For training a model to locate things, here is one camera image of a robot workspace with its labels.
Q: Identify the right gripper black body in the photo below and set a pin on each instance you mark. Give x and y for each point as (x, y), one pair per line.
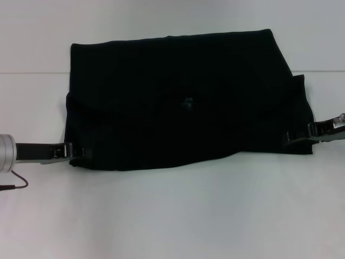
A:
(326, 130)

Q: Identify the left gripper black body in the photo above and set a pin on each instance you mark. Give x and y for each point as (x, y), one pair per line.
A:
(37, 152)

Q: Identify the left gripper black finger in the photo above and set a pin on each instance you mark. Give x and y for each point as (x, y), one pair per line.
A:
(85, 153)

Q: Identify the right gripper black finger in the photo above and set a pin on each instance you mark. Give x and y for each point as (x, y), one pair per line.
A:
(297, 140)

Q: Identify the black shirt with FREE print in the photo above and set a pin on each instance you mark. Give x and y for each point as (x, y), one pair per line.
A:
(188, 108)

